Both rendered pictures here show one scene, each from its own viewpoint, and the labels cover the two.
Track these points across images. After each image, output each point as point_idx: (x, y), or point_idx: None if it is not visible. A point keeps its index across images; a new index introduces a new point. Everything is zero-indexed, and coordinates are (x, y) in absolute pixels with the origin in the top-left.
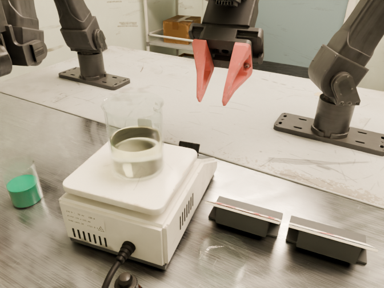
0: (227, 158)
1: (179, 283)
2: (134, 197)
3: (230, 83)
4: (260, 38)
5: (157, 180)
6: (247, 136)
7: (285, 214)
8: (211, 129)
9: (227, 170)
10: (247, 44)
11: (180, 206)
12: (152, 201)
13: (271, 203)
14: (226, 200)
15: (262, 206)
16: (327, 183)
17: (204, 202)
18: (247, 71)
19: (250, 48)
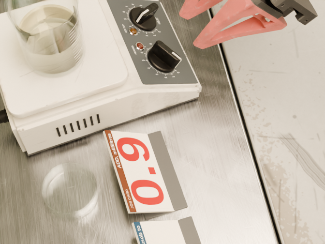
0: (242, 90)
1: (26, 176)
2: (11, 84)
3: (209, 31)
4: (274, 5)
5: (48, 83)
6: (316, 80)
7: (190, 209)
8: (290, 29)
9: (216, 107)
10: (248, 2)
11: (57, 121)
12: (17, 101)
13: (197, 187)
14: (158, 141)
15: (183, 180)
16: (296, 225)
17: (140, 123)
18: (265, 25)
19: (256, 7)
